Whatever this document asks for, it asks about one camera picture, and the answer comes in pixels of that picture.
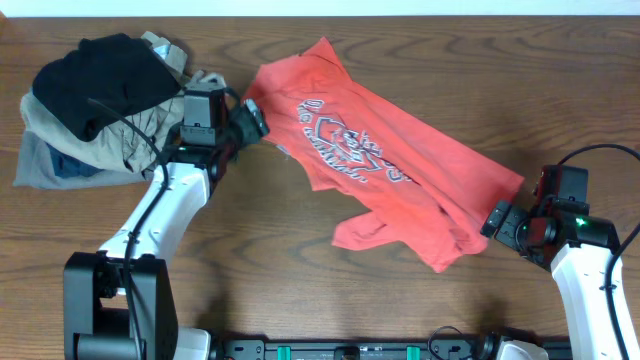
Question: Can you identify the orange printed t-shirt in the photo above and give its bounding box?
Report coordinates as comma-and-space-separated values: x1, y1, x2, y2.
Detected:
246, 38, 524, 273

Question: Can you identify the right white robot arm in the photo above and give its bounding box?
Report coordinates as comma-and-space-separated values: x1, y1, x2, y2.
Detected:
481, 201, 639, 359

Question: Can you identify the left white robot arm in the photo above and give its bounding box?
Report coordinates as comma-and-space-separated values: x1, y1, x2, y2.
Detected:
63, 99, 269, 360

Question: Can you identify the khaki folded garment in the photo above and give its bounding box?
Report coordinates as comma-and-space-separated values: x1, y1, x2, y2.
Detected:
19, 30, 227, 175

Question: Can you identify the black folded garment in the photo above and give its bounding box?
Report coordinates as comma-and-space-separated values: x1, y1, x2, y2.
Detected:
32, 33, 180, 142

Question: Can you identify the navy blue folded garment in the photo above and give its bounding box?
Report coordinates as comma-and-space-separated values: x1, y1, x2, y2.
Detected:
47, 145, 102, 178

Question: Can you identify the grey folded garment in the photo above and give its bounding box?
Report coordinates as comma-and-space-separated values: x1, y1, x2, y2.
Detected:
13, 131, 152, 190

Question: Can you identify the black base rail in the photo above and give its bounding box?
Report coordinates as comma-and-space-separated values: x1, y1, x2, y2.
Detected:
209, 326, 573, 360

